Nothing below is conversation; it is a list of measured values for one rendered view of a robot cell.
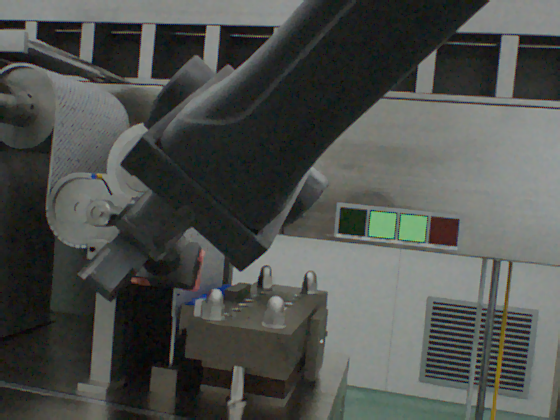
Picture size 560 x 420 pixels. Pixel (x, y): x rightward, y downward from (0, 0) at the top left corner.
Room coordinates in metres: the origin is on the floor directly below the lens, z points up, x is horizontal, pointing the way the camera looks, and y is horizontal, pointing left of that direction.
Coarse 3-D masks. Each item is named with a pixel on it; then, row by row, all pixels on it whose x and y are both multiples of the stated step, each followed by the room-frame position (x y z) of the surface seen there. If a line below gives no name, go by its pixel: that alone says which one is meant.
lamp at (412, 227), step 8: (408, 216) 1.13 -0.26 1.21; (416, 216) 1.12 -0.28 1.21; (400, 224) 1.13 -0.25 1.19; (408, 224) 1.13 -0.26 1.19; (416, 224) 1.12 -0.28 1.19; (424, 224) 1.12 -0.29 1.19; (400, 232) 1.13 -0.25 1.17; (408, 232) 1.12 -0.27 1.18; (416, 232) 1.12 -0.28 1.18; (424, 232) 1.12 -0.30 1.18; (416, 240) 1.12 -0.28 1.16
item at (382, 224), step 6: (372, 216) 1.14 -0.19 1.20; (378, 216) 1.14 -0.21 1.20; (384, 216) 1.14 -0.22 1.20; (390, 216) 1.13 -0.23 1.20; (372, 222) 1.14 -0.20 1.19; (378, 222) 1.14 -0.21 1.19; (384, 222) 1.14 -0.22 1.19; (390, 222) 1.13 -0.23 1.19; (372, 228) 1.14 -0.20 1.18; (378, 228) 1.14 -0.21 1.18; (384, 228) 1.14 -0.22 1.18; (390, 228) 1.13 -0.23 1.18; (372, 234) 1.14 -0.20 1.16; (378, 234) 1.14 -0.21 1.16; (384, 234) 1.14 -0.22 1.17; (390, 234) 1.13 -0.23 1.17
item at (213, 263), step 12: (192, 228) 0.94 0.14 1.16; (192, 240) 0.94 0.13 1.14; (204, 240) 1.00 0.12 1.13; (216, 252) 1.07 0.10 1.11; (204, 264) 1.01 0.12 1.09; (216, 264) 1.07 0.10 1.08; (204, 276) 1.01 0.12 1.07; (216, 276) 1.08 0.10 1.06; (204, 288) 1.02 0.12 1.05; (216, 288) 1.09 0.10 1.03; (180, 300) 0.91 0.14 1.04
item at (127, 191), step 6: (132, 138) 0.90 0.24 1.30; (138, 138) 0.90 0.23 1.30; (126, 144) 0.91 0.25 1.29; (132, 144) 0.90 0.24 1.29; (120, 150) 0.91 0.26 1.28; (126, 150) 0.90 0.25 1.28; (120, 156) 0.91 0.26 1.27; (120, 168) 0.91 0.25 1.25; (120, 174) 0.91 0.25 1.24; (120, 180) 0.91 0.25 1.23; (120, 186) 0.91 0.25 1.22; (126, 186) 0.90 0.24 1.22; (126, 192) 0.90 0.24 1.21; (132, 192) 0.90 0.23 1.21; (138, 192) 0.90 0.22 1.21
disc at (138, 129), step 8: (136, 128) 0.90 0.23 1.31; (144, 128) 0.90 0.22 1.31; (120, 136) 0.91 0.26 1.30; (128, 136) 0.91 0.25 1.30; (120, 144) 0.91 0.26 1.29; (112, 152) 0.91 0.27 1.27; (112, 160) 0.91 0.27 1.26; (112, 168) 0.91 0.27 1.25; (112, 176) 0.91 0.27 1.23; (112, 184) 0.91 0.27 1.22; (120, 192) 0.91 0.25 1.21
